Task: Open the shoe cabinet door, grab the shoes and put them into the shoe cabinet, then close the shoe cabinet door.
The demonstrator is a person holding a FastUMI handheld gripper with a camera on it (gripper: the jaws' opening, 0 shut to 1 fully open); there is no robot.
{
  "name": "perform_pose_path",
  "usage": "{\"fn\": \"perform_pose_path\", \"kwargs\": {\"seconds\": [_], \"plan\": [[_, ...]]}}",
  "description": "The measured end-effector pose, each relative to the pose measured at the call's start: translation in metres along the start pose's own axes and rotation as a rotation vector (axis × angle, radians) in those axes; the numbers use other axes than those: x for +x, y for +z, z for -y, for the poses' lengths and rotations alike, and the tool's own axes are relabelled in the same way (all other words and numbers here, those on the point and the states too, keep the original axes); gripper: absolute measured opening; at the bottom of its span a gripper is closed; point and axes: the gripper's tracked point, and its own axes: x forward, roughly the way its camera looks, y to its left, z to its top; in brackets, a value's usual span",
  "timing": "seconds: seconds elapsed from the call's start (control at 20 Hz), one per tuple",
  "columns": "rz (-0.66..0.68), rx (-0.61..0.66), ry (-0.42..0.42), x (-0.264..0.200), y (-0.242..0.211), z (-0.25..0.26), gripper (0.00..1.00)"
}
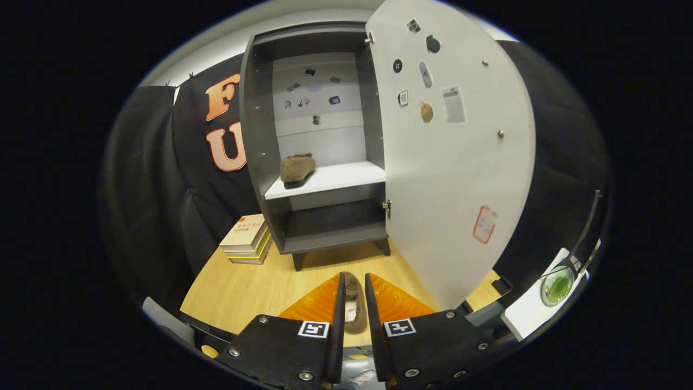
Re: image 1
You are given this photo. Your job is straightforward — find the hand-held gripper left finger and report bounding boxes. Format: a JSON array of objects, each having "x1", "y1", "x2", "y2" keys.
[{"x1": 217, "y1": 272, "x2": 347, "y2": 390}]

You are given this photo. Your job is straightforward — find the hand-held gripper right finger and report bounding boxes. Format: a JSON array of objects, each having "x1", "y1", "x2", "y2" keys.
[{"x1": 364, "y1": 272, "x2": 507, "y2": 390}]

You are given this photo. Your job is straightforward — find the brown fuzzy shoe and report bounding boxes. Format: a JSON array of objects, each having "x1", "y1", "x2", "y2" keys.
[
  {"x1": 279, "y1": 153, "x2": 316, "y2": 189},
  {"x1": 342, "y1": 271, "x2": 370, "y2": 334}
]

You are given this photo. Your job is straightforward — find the white shoe cabinet door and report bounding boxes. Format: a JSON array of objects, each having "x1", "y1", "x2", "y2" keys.
[{"x1": 364, "y1": 0, "x2": 537, "y2": 310}]

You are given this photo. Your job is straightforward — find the grey shoe cabinet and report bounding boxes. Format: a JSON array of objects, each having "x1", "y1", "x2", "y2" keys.
[{"x1": 239, "y1": 22, "x2": 391, "y2": 271}]

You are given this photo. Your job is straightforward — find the grey book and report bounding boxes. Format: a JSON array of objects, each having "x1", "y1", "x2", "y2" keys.
[{"x1": 228, "y1": 241, "x2": 273, "y2": 265}]

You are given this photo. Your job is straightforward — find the yellow spine book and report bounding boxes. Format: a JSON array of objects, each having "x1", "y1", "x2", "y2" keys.
[{"x1": 227, "y1": 232, "x2": 271, "y2": 259}]

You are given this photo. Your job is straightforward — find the beige cover book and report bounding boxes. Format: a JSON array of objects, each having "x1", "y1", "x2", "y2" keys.
[{"x1": 219, "y1": 214, "x2": 267, "y2": 252}]

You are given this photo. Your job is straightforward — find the white side table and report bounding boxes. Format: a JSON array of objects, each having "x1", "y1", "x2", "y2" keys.
[{"x1": 501, "y1": 248, "x2": 591, "y2": 342}]

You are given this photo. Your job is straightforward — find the black backdrop cloth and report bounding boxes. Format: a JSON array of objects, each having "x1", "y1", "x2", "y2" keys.
[{"x1": 100, "y1": 41, "x2": 612, "y2": 326}]

